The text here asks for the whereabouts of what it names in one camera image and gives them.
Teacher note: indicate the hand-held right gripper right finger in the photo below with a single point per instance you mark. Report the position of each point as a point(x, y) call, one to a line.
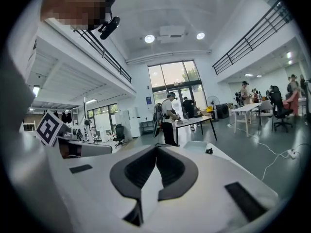
point(206, 190)

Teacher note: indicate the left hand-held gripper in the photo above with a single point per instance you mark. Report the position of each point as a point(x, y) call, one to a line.
point(49, 127)

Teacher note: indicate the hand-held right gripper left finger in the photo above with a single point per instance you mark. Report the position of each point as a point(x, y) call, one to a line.
point(97, 190)

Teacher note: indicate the white lockers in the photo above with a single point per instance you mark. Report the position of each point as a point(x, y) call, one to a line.
point(128, 122)

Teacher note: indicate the white table black legs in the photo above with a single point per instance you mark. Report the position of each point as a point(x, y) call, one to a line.
point(194, 121)

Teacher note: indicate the black appliance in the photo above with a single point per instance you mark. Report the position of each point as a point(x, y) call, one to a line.
point(222, 111)

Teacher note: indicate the black standing fan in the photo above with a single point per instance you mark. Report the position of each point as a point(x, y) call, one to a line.
point(212, 100)

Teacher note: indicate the white power strip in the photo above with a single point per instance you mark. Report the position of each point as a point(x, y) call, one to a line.
point(292, 154)

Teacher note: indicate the black balcony railing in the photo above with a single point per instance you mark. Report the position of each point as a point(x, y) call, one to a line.
point(252, 36)
point(104, 53)

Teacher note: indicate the grey chair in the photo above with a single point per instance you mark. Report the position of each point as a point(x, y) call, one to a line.
point(265, 107)

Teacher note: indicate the large glass entrance door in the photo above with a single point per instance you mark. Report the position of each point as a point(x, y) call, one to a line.
point(173, 75)

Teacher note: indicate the black high-back office chair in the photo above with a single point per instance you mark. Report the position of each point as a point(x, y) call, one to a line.
point(278, 105)

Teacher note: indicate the round ceiling light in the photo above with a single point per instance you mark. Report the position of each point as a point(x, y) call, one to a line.
point(149, 38)
point(200, 36)

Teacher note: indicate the white ceiling air unit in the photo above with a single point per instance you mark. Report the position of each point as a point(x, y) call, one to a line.
point(171, 33)

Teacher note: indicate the person's head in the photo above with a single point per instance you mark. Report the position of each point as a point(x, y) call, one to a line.
point(73, 4)

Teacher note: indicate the black head-worn camera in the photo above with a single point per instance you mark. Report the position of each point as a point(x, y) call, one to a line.
point(110, 27)

